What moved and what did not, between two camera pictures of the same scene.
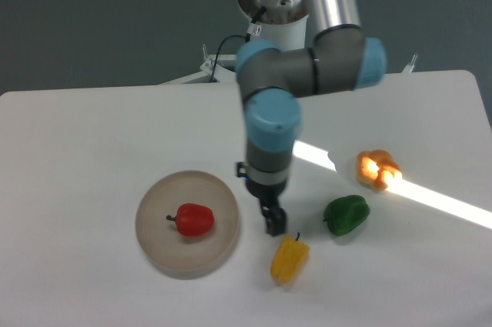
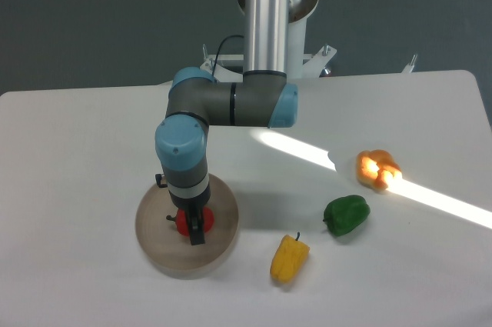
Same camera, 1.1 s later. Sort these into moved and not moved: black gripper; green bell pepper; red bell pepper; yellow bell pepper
Moved: black gripper
Not moved: red bell pepper; yellow bell pepper; green bell pepper
